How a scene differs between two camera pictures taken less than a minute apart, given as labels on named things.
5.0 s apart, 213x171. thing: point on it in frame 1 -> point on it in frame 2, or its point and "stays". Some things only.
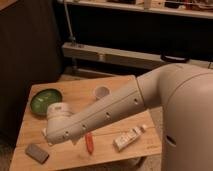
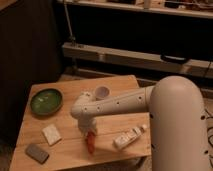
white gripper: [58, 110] -> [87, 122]
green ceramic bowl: [42, 98] stays
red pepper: [89, 139] stays
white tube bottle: [128, 137] stays
